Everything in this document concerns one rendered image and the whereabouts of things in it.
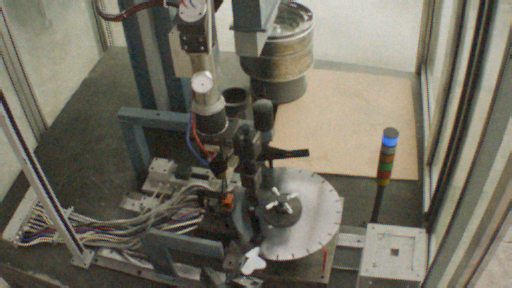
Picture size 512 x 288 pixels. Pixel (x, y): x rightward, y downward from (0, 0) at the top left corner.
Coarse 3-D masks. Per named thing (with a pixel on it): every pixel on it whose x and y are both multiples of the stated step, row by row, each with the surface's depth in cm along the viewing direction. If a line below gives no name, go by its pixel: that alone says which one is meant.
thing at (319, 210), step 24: (288, 168) 147; (240, 192) 141; (264, 192) 141; (288, 192) 140; (312, 192) 140; (240, 216) 135; (312, 216) 134; (336, 216) 133; (240, 240) 129; (264, 240) 129; (288, 240) 128; (312, 240) 128
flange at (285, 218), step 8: (272, 200) 137; (288, 200) 136; (296, 200) 137; (264, 208) 136; (272, 208) 135; (280, 208) 133; (296, 208) 135; (264, 216) 134; (272, 216) 133; (280, 216) 133; (288, 216) 133; (296, 216) 133; (272, 224) 132; (280, 224) 131; (288, 224) 132
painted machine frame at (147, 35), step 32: (128, 0) 157; (256, 0) 126; (128, 32) 167; (160, 32) 164; (256, 32) 135; (160, 64) 173; (160, 96) 181; (128, 128) 158; (160, 128) 193; (256, 128) 145
